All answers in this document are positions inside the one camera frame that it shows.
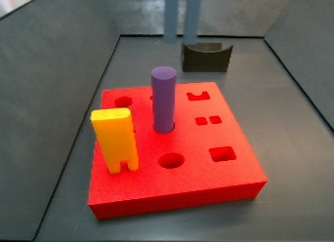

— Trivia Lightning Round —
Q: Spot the purple cylinder peg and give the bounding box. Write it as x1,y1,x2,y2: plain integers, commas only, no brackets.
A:
151,66,176,134

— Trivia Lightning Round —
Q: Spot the light blue double-square peg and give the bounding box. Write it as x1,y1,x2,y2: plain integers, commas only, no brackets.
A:
163,0,202,44

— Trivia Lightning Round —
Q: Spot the red foam peg board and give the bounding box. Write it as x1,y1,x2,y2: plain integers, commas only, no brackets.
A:
87,82,267,220

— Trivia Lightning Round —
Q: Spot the yellow slotted peg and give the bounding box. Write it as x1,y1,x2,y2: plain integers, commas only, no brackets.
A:
89,107,139,174

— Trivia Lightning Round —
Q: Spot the black curved holder stand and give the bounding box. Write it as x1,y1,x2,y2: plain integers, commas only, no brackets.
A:
181,43,234,72

